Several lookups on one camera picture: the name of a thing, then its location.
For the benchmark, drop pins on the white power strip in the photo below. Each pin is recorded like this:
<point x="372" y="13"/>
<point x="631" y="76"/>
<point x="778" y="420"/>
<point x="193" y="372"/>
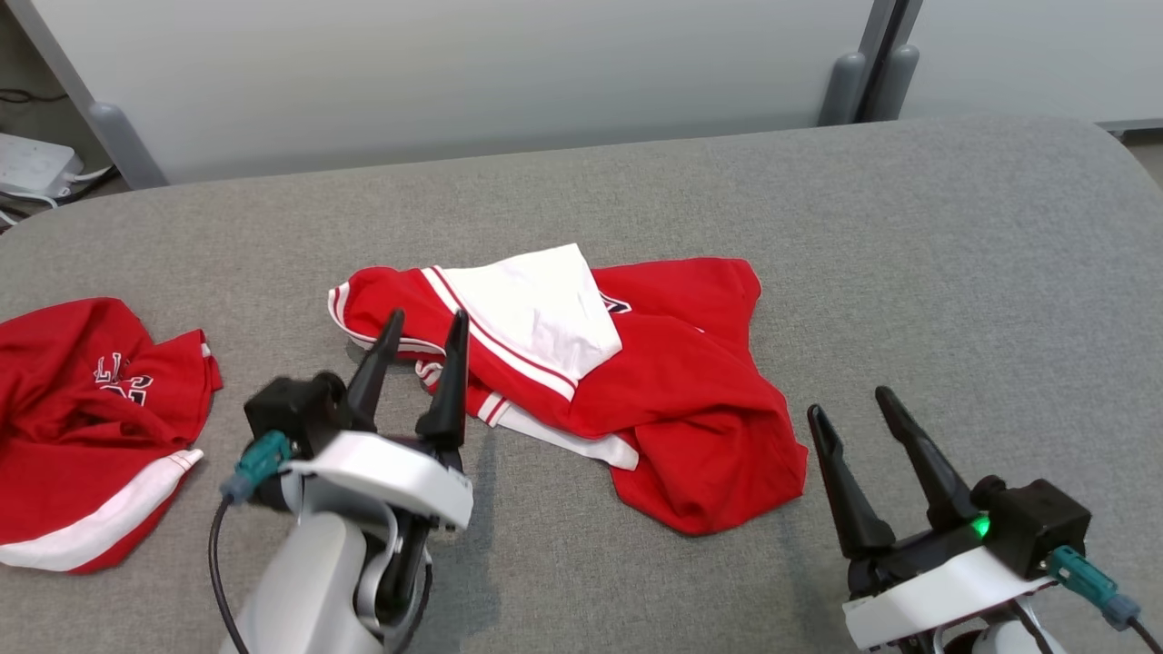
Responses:
<point x="32" y="163"/>

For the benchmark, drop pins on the grey partition post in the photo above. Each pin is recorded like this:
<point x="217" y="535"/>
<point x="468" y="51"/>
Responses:
<point x="127" y="145"/>
<point x="843" y="91"/>
<point x="899" y="82"/>

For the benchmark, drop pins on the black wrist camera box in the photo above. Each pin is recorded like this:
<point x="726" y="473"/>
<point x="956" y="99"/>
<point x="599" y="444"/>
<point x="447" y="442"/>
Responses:
<point x="1045" y="527"/>
<point x="286" y="409"/>

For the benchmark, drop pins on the grey partition base rail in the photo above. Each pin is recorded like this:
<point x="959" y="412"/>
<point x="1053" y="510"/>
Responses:
<point x="1131" y="125"/>

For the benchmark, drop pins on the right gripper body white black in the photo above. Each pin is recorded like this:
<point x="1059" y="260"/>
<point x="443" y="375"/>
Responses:
<point x="927" y="599"/>

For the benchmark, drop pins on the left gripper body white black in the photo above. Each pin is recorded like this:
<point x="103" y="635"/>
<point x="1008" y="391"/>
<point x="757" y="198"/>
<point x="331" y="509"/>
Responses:
<point x="391" y="472"/>

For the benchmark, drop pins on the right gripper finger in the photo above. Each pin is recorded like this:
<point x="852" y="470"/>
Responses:
<point x="849" y="500"/>
<point x="936" y="481"/>

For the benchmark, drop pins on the grey fabric sofa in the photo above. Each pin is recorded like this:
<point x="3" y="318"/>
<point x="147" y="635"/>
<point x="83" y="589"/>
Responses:
<point x="818" y="227"/>

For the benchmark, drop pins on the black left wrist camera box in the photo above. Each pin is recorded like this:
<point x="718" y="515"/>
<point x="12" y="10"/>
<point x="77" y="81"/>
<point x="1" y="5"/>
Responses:
<point x="286" y="409"/>

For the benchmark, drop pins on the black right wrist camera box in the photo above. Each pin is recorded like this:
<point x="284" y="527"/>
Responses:
<point x="1045" y="527"/>

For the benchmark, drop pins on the red jersey with number 23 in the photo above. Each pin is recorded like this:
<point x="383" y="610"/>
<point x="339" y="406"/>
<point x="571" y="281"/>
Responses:
<point x="690" y="391"/>

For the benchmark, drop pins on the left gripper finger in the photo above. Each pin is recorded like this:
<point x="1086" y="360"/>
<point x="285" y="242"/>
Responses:
<point x="374" y="372"/>
<point x="447" y="391"/>

